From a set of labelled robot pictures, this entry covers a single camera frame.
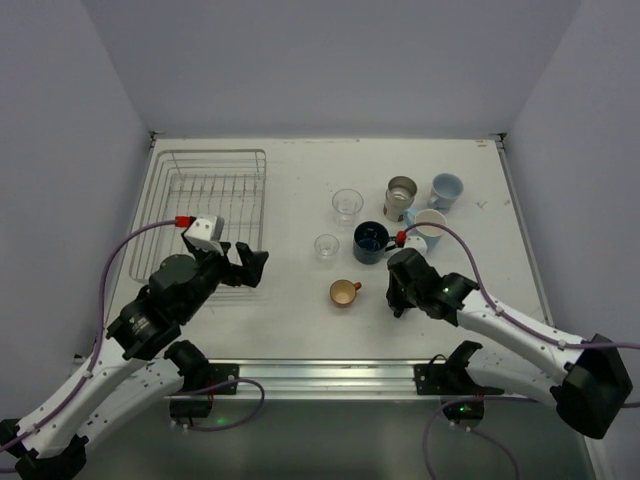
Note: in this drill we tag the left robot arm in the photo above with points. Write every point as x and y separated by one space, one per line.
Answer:
138 360

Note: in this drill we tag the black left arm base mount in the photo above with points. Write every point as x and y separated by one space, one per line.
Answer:
215 375

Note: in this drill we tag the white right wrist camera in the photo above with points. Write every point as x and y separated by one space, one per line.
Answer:
417 243

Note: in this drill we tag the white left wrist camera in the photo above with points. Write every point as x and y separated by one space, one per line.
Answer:
204 233

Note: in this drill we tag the light blue cup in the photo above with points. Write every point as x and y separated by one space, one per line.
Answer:
426 224

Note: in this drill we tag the orange ceramic cup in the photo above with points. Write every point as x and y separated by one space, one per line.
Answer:
343 292

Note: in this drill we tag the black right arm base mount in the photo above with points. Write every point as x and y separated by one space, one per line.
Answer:
448 376

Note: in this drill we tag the aluminium frame rail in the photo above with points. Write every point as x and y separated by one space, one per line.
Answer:
320 375

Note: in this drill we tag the metal wire dish rack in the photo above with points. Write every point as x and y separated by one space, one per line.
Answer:
230 183

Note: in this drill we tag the clear plastic cup front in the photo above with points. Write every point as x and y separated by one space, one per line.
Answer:
347 205

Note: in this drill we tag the grey ceramic mug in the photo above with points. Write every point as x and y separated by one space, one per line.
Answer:
445 191

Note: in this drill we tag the black left controller box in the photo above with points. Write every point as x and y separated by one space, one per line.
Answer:
189 410

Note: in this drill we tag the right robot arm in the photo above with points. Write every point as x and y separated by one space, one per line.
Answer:
585 381

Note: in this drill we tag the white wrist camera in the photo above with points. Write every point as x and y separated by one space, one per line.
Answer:
204 233
417 243

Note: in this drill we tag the black right controller box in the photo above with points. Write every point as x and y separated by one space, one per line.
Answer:
465 414

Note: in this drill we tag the dark blue mug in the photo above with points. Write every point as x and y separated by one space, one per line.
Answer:
371 240

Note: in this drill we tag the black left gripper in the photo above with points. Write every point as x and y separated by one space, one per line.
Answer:
228 267

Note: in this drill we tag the black controller box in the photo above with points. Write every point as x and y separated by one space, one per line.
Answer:
189 410
465 414

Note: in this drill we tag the clear glass cup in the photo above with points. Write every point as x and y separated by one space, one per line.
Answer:
326 247

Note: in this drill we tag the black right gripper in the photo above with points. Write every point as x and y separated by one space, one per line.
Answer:
401 279

